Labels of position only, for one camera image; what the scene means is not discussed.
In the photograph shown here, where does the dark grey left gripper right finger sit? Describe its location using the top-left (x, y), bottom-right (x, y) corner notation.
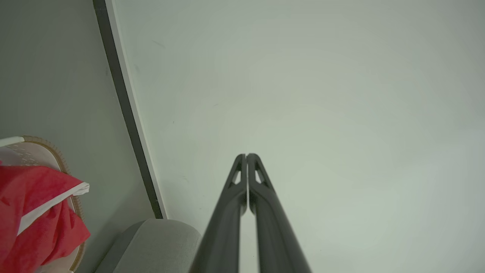
top-left (247, 153), bottom-right (312, 273)

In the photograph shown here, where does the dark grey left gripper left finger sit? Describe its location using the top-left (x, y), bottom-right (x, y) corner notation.
top-left (189, 154), bottom-right (248, 273)

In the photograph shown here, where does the white laundry basket tan rim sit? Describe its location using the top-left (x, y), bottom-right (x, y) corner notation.
top-left (0, 136), bottom-right (87, 273)

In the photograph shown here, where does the dark grey baseboard strip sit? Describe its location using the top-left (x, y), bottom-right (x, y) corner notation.
top-left (93, 0), bottom-right (168, 220)

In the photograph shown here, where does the red and white garment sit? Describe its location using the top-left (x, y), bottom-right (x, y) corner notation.
top-left (0, 161), bottom-right (91, 273)

